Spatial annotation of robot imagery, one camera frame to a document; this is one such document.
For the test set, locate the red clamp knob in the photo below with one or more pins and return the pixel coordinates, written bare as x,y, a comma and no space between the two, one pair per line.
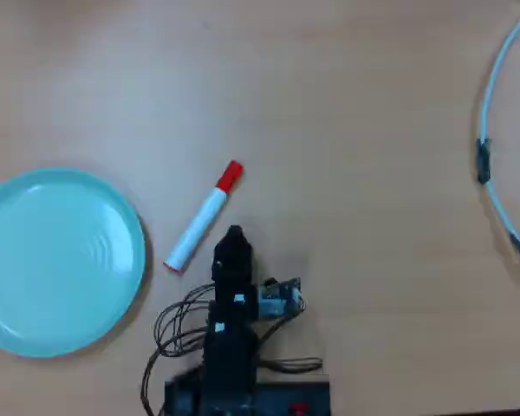
298,408

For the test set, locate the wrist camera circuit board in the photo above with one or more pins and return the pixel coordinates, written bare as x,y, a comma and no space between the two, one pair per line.
281,297

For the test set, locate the red capped white marker pen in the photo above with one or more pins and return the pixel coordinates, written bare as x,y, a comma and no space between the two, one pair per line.
201,221

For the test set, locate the small black tape band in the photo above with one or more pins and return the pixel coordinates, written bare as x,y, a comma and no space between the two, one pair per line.
516,242

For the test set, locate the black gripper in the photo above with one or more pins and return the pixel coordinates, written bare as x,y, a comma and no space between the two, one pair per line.
236,284

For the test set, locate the teal plastic plate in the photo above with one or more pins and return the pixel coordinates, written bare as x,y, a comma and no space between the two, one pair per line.
56,264

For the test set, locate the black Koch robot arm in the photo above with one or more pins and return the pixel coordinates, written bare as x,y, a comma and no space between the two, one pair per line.
227,355

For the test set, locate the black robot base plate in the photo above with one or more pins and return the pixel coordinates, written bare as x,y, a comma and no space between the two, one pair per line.
294,396

